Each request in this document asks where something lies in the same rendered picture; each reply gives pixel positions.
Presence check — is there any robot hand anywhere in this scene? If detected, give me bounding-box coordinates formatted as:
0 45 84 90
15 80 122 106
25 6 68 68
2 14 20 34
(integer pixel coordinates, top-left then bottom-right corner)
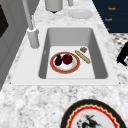
115 42 128 67

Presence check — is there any small brown round thing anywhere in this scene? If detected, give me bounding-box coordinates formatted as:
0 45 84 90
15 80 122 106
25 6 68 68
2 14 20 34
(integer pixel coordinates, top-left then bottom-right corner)
80 46 88 54

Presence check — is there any tan baguette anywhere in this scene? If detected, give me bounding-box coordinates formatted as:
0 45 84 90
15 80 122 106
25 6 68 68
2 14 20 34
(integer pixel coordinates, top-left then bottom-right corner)
74 49 92 64

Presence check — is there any white sink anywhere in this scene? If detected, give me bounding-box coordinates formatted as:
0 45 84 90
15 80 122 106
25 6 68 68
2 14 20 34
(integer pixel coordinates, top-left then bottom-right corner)
9 25 121 87

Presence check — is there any dark red round fruit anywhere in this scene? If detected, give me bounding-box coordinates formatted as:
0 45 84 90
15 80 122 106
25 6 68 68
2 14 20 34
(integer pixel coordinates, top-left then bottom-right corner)
62 54 74 66

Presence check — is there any red rimmed white plate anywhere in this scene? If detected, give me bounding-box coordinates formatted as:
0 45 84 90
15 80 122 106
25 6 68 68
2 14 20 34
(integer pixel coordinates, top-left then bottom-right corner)
49 51 82 74

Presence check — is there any plain white plate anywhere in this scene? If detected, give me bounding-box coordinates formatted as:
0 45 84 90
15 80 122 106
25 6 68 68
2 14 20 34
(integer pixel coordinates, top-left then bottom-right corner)
67 8 92 20

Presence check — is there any dark purple pear-shaped fruit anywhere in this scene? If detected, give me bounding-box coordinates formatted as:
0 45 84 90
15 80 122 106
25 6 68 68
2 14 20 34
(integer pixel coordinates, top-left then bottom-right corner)
54 53 64 67

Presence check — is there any black rimmed patterned plate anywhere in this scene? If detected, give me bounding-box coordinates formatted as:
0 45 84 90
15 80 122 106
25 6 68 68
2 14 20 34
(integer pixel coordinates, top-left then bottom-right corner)
59 98 126 128

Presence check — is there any grey tap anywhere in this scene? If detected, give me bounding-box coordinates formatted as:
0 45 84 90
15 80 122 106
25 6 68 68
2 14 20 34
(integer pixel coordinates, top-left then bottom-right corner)
21 0 42 50

